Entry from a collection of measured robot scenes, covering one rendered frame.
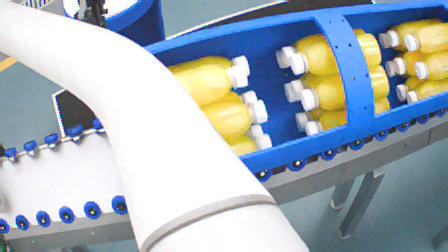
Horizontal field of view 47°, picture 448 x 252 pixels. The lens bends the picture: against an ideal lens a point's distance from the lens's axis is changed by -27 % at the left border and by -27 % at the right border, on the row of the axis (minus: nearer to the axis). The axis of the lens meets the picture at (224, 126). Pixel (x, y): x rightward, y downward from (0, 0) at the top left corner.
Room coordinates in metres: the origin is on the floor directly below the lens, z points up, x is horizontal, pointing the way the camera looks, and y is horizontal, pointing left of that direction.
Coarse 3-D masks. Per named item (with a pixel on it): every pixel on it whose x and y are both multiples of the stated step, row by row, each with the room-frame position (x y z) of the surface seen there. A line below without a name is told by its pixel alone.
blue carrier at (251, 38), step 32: (224, 32) 0.70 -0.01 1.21; (256, 32) 0.78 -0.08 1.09; (288, 32) 0.79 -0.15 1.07; (320, 32) 0.81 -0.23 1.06; (352, 32) 0.69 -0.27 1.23; (384, 32) 0.84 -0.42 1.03; (256, 64) 0.75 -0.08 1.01; (352, 64) 0.62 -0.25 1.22; (384, 64) 0.78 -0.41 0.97; (256, 96) 0.70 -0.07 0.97; (352, 96) 0.57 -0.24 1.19; (288, 128) 0.63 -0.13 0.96; (352, 128) 0.53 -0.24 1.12; (384, 128) 0.55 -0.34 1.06; (256, 160) 0.49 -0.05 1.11; (288, 160) 0.50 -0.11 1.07
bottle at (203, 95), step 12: (180, 72) 0.64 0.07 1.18; (192, 72) 0.63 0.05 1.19; (204, 72) 0.63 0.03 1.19; (216, 72) 0.63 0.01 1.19; (228, 72) 0.64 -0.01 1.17; (192, 84) 0.61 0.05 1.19; (204, 84) 0.61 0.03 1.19; (216, 84) 0.61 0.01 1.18; (228, 84) 0.61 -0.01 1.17; (192, 96) 0.59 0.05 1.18; (204, 96) 0.59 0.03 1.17; (216, 96) 0.59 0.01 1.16
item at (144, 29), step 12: (144, 0) 0.98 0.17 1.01; (156, 0) 1.04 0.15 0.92; (132, 12) 0.95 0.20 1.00; (144, 12) 0.97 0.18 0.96; (156, 12) 1.13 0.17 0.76; (108, 24) 0.92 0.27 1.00; (120, 24) 0.93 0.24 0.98; (132, 24) 1.20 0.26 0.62; (144, 24) 1.18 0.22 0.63; (156, 24) 1.14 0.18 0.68; (132, 36) 1.20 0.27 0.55; (144, 36) 1.18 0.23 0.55; (156, 36) 1.15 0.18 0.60
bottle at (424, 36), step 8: (440, 24) 0.77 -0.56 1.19; (416, 32) 0.74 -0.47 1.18; (424, 32) 0.74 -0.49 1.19; (432, 32) 0.74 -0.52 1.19; (440, 32) 0.74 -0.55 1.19; (416, 40) 0.72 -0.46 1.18; (424, 40) 0.72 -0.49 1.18; (432, 40) 0.72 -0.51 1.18; (440, 40) 0.72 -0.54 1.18; (416, 48) 0.71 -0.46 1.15; (424, 48) 0.70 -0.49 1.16; (432, 48) 0.70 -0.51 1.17; (440, 48) 0.71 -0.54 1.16
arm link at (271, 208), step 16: (240, 208) 0.13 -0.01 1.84; (256, 208) 0.14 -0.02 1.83; (272, 208) 0.14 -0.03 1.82; (192, 224) 0.12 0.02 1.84; (208, 224) 0.12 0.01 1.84; (224, 224) 0.12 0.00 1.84; (240, 224) 0.12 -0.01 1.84; (256, 224) 0.12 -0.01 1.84; (272, 224) 0.12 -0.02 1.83; (288, 224) 0.13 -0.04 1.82; (160, 240) 0.12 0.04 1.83; (176, 240) 0.11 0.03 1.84; (192, 240) 0.11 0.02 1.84; (208, 240) 0.11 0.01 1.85; (224, 240) 0.11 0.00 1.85; (240, 240) 0.11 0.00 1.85; (256, 240) 0.11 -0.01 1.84; (272, 240) 0.11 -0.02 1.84; (288, 240) 0.11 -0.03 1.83
